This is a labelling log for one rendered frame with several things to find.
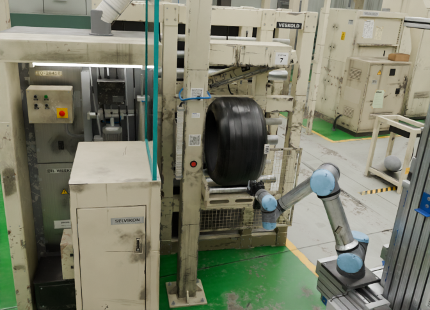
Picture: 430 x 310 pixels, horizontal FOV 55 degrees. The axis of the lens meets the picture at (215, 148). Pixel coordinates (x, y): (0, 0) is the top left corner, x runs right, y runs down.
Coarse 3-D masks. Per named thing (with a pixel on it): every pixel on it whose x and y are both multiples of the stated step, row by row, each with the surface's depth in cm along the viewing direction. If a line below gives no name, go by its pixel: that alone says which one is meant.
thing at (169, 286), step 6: (168, 282) 314; (174, 282) 315; (198, 282) 316; (168, 288) 307; (168, 294) 302; (174, 294) 302; (198, 294) 304; (204, 294) 304; (168, 300) 296; (174, 300) 296; (180, 300) 296; (186, 300) 296; (192, 300) 297; (198, 300) 297; (204, 300) 297; (174, 306) 290; (180, 306) 291; (186, 306) 293
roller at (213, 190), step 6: (216, 186) 266; (222, 186) 267; (228, 186) 267; (234, 186) 268; (240, 186) 269; (246, 186) 269; (210, 192) 264; (216, 192) 265; (222, 192) 266; (228, 192) 268
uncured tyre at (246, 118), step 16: (208, 112) 275; (224, 112) 248; (240, 112) 249; (256, 112) 251; (208, 128) 287; (224, 128) 245; (240, 128) 244; (256, 128) 246; (208, 144) 294; (224, 144) 244; (240, 144) 244; (256, 144) 246; (208, 160) 284; (224, 160) 246; (240, 160) 246; (256, 160) 248; (224, 176) 253; (240, 176) 254; (256, 176) 257
